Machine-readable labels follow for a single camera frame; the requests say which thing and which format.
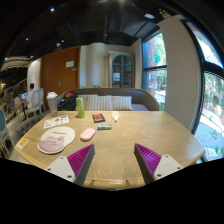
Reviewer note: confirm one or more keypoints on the black backpack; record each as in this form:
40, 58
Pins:
68, 102

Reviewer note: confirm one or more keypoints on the yellow sticker card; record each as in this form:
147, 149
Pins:
22, 143

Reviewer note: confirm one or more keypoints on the brown curved sofa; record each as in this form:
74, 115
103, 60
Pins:
141, 99

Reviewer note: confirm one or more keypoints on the blue chair at left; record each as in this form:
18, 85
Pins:
5, 141

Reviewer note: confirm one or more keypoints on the left striped cushion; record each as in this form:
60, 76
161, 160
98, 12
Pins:
97, 103

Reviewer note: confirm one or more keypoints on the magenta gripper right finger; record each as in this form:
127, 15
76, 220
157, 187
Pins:
154, 166

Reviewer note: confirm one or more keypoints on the brown wooden door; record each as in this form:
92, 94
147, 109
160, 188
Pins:
60, 71

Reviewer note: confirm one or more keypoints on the clear plastic wrapper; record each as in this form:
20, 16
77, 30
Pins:
115, 115

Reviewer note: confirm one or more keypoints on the white dining chair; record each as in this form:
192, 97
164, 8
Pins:
36, 107

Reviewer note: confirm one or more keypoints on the striped cushion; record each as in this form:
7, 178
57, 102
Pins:
97, 103
122, 103

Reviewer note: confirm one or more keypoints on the cat-themed round mouse pad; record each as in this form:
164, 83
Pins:
56, 139

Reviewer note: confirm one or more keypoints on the arched glass cabinet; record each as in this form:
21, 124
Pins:
121, 69

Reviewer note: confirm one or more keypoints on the green drink bottle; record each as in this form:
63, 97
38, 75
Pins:
80, 107

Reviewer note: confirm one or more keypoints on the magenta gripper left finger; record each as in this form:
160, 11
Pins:
73, 168

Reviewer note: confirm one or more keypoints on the pink computer mouse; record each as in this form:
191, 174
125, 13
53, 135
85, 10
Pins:
87, 134

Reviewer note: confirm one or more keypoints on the seated person in white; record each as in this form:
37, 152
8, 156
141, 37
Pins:
29, 97

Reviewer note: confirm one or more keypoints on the right striped cushion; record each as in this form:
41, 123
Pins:
122, 103

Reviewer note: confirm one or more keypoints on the tall milkshake cup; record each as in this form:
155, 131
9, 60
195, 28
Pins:
52, 103

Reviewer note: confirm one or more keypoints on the printed paper menu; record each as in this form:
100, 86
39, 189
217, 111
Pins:
56, 121

